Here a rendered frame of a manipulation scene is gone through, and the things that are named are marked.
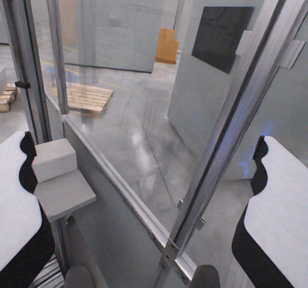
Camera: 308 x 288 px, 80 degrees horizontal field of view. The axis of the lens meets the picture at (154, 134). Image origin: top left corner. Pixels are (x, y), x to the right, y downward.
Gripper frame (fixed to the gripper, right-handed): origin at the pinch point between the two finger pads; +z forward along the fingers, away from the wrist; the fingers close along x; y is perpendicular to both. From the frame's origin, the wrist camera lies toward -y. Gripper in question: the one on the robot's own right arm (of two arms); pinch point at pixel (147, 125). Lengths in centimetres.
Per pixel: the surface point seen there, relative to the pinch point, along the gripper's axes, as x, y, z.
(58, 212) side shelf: -32, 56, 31
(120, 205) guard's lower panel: -10, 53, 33
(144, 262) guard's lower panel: 0, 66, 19
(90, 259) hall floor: -39, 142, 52
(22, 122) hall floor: -173, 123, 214
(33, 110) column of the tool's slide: -54, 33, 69
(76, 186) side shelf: -30, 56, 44
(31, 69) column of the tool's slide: -48, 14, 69
